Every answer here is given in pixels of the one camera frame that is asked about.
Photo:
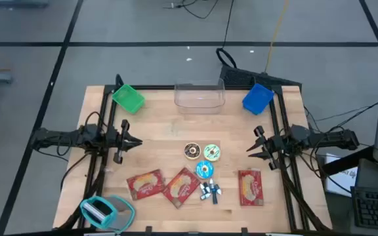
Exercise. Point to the black aluminium table frame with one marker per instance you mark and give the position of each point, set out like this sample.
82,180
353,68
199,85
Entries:
162,87

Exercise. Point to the blue plastic basket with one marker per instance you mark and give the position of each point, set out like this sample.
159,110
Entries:
258,98

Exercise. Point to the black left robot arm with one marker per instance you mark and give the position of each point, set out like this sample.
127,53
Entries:
64,137

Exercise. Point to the clear plastic bin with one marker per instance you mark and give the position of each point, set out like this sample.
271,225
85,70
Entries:
199,98

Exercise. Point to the black table clamp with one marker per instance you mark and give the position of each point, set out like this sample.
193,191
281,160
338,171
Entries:
244,230
148,230

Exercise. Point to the mint frosted toy donut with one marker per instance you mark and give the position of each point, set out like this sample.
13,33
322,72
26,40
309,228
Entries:
216,155

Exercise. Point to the black perforated metal panel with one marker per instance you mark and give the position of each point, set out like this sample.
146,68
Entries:
241,77

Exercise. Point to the red popcorn packet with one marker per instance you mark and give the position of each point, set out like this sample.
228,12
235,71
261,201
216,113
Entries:
180,187
250,187
145,184

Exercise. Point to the small dark white-capped marker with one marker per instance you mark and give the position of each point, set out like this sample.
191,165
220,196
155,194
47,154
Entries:
203,187
205,197
211,182
218,190

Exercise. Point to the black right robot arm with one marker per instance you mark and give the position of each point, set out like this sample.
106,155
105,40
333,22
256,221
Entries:
327,139

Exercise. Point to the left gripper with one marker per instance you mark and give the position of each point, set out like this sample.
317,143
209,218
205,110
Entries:
120,144

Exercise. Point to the white paper sheet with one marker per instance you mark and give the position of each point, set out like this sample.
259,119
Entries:
343,178

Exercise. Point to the green plastic basket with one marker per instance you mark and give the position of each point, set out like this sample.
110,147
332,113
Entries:
126,96

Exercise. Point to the black computer keyboard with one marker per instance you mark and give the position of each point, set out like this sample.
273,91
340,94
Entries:
377,208

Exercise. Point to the black desk beam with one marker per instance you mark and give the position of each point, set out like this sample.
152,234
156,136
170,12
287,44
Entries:
346,161

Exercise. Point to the blue frosted toy donut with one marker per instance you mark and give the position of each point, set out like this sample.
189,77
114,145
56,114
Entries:
199,173

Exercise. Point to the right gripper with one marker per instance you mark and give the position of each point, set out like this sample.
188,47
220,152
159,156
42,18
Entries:
276,144

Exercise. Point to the long teal marker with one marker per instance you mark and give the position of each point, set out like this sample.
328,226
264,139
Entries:
214,196

